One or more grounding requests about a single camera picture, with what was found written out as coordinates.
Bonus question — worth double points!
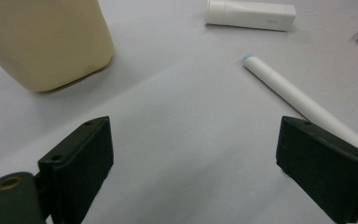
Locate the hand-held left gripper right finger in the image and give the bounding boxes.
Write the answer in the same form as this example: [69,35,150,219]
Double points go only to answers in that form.
[275,115,358,224]

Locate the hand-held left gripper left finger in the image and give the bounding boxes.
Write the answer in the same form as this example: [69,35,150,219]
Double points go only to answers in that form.
[37,116,115,224]

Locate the white marker pen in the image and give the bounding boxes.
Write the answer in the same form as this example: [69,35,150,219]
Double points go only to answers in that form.
[241,52,358,150]

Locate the beige pen holder cup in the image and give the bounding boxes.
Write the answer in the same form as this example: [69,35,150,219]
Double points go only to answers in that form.
[0,0,116,93]

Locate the white squeeze tube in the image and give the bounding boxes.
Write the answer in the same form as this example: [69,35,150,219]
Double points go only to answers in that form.
[204,0,297,33]

